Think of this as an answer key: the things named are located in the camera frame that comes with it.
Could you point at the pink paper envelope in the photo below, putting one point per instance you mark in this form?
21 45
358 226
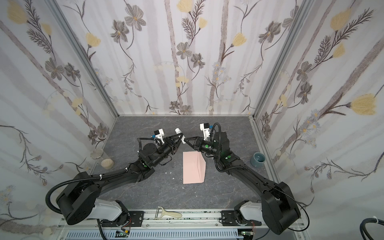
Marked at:
194 168

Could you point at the cream vegetable peeler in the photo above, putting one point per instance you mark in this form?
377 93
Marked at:
161 212

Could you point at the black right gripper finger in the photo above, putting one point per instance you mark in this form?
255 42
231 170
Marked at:
192 139
192 143

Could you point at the aluminium mounting rail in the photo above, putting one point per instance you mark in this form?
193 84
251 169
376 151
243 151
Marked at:
205 224

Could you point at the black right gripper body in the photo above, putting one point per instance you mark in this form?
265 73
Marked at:
199 144

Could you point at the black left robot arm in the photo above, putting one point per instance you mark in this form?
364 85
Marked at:
78 199

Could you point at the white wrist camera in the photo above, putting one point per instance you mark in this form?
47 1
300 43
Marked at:
206 129
158 137

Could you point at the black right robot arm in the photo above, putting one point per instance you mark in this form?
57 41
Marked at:
278 205

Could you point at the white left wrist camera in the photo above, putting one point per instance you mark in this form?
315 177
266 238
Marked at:
158 137

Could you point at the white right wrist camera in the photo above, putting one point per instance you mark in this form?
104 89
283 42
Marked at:
206 129

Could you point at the teal ceramic cup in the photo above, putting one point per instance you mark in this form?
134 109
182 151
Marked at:
258 160

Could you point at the white glue stick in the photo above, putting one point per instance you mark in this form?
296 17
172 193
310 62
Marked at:
178 131

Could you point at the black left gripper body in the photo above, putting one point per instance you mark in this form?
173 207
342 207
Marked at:
167 144

